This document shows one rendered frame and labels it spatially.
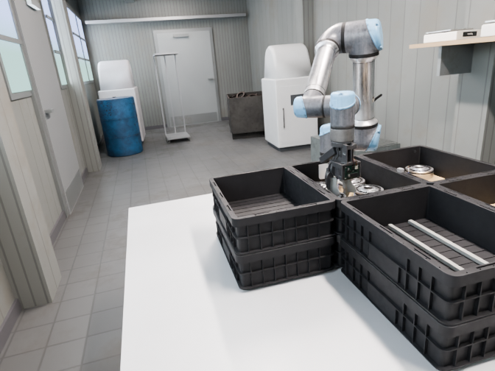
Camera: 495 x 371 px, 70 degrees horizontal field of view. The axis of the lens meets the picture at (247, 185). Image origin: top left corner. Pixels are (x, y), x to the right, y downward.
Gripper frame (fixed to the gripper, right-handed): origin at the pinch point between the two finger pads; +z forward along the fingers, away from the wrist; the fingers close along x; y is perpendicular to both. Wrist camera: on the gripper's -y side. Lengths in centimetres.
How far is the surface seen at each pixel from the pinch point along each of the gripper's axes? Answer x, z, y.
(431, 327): -16, 5, 56
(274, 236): -31.4, -0.5, 16.8
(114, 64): -63, -63, -624
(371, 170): 17.7, -5.0, -5.5
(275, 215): -31.1, -7.3, 18.0
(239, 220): -41.1, -7.8, 17.1
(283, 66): 164, -36, -390
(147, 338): -69, 15, 23
